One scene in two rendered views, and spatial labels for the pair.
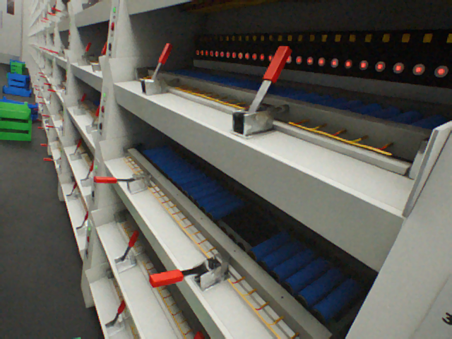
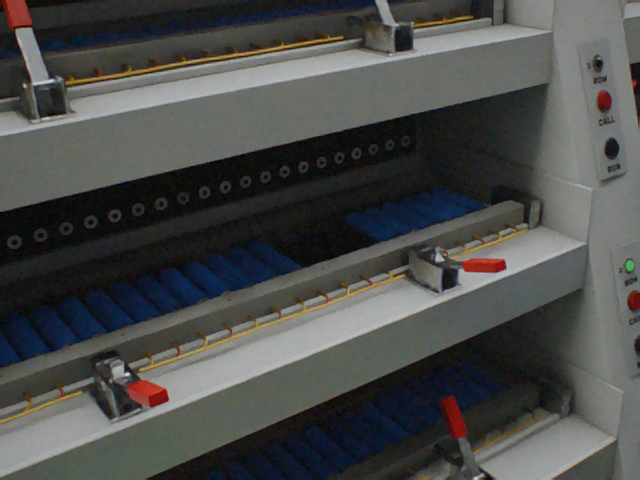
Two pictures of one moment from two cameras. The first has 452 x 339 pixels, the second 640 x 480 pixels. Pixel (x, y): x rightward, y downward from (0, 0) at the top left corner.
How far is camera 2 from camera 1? 0.68 m
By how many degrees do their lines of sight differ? 79
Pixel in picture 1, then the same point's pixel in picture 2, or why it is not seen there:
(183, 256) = (390, 307)
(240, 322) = not seen: hidden behind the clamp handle
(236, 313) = not seen: hidden behind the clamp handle
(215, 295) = (463, 278)
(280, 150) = (447, 44)
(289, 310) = (491, 214)
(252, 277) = (449, 231)
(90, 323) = not seen: outside the picture
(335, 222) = (520, 68)
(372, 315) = (570, 100)
